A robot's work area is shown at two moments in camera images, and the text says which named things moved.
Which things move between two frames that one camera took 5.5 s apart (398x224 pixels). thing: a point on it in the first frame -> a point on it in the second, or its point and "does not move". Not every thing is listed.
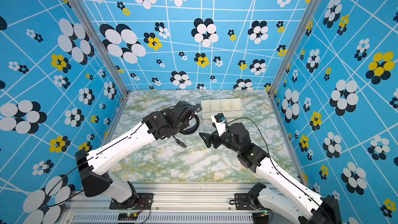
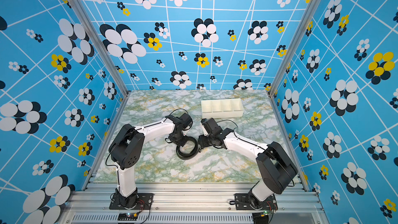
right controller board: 260,218 does not move
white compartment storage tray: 230,107 does not move
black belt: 193,129 -> 192,154
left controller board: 127,216 does not move
